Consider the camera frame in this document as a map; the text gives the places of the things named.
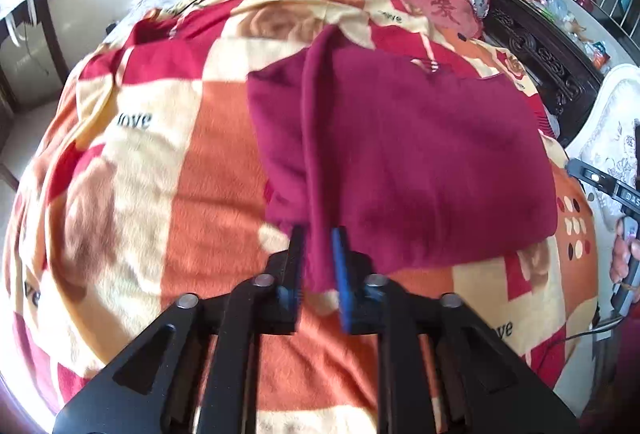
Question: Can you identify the maroon fleece garment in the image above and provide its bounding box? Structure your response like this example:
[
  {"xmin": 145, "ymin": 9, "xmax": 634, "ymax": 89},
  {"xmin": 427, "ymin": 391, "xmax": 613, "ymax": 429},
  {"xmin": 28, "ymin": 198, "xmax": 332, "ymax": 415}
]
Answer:
[{"xmin": 246, "ymin": 24, "xmax": 559, "ymax": 295}]

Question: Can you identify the white embroidered chair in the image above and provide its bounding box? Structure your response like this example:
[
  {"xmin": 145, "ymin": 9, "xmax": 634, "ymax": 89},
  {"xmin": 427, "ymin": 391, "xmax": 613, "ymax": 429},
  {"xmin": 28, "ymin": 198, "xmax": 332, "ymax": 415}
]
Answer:
[{"xmin": 565, "ymin": 64, "xmax": 640, "ymax": 245}]

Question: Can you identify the black cable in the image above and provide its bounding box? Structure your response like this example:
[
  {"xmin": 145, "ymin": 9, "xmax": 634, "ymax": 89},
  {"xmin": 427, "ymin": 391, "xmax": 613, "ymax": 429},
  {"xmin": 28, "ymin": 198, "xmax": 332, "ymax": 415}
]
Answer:
[{"xmin": 525, "ymin": 314, "xmax": 621, "ymax": 365}]

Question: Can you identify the orange red printed blanket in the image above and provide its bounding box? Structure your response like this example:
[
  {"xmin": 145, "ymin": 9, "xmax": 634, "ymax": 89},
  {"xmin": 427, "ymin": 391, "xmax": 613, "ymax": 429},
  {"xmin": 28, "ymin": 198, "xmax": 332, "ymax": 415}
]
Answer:
[{"xmin": 7, "ymin": 0, "xmax": 601, "ymax": 434}]

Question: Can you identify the person's right hand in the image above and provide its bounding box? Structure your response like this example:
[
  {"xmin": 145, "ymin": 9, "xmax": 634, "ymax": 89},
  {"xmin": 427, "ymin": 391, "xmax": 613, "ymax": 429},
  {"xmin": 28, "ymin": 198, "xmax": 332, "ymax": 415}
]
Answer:
[{"xmin": 609, "ymin": 217, "xmax": 640, "ymax": 287}]

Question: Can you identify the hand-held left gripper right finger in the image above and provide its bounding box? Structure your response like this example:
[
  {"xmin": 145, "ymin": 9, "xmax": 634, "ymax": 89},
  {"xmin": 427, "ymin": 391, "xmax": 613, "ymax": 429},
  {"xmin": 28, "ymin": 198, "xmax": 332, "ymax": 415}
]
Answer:
[{"xmin": 331, "ymin": 227, "xmax": 581, "ymax": 434}]

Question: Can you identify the dark carved wooden furniture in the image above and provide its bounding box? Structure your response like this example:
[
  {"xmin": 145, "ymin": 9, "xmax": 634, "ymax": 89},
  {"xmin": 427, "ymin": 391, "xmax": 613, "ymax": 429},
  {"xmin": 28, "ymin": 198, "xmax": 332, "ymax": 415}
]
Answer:
[{"xmin": 472, "ymin": 0, "xmax": 606, "ymax": 147}]

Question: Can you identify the red heart-shaped pillow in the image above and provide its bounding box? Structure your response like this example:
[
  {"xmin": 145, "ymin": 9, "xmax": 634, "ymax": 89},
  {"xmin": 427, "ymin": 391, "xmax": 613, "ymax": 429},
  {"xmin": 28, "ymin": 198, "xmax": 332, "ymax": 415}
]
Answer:
[{"xmin": 400, "ymin": 0, "xmax": 486, "ymax": 40}]

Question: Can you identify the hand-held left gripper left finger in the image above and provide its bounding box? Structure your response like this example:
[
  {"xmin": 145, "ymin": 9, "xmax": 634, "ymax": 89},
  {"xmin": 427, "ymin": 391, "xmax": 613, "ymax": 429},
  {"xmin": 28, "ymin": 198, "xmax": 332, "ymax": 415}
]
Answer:
[{"xmin": 52, "ymin": 224, "xmax": 307, "ymax": 434}]

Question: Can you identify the dark wooden desk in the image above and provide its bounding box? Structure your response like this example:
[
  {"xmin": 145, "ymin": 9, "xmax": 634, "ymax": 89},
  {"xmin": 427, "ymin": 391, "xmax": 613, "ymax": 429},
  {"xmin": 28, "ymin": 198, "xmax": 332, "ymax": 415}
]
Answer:
[{"xmin": 0, "ymin": 0, "xmax": 71, "ymax": 115}]

